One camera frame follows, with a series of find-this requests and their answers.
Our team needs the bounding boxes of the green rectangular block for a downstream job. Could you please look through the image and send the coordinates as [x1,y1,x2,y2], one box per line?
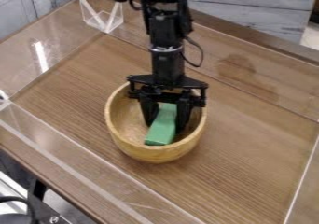
[145,103,178,146]

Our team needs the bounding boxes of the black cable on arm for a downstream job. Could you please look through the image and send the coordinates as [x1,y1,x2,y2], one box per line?
[181,35,206,68]

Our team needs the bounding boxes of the brown wooden bowl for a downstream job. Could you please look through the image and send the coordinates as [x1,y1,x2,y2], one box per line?
[105,82,209,163]

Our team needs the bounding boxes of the black table leg frame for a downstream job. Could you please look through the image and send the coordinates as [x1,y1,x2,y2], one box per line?
[28,179,73,224]

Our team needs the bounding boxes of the black cable under table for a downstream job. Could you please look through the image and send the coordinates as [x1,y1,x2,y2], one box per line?
[0,194,35,224]

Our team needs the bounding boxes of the clear acrylic corner bracket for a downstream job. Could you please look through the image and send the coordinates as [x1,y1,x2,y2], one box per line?
[79,0,123,34]

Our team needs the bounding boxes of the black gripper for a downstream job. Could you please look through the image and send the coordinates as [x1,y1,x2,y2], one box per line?
[127,49,209,133]

